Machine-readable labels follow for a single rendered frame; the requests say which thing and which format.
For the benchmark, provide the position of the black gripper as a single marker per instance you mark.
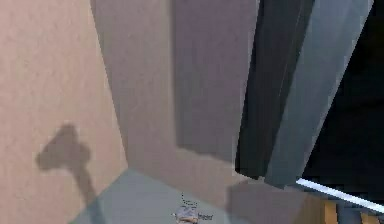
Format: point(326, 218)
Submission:
point(186, 214)

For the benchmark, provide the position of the orange wooden furniture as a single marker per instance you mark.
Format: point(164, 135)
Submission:
point(330, 213)

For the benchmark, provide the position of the white bar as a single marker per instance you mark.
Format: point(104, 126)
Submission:
point(336, 192)

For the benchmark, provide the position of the grey room door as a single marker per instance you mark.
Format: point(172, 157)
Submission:
point(310, 100)

